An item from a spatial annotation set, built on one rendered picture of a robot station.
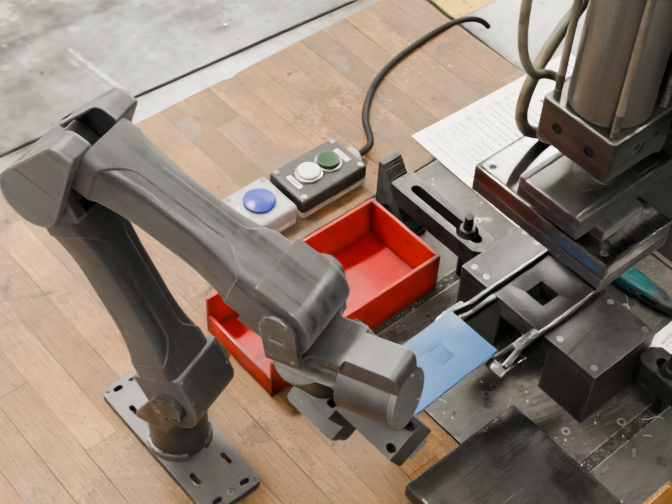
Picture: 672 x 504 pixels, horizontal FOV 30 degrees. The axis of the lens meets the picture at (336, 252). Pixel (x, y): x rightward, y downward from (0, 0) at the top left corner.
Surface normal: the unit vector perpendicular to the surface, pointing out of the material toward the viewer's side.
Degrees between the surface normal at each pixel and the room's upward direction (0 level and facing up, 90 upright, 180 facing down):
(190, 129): 0
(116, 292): 88
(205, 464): 0
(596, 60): 90
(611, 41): 90
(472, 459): 0
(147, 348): 80
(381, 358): 9
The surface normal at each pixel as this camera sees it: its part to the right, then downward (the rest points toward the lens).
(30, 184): -0.51, 0.63
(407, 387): 0.86, 0.29
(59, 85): 0.04, -0.66
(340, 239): 0.65, 0.59
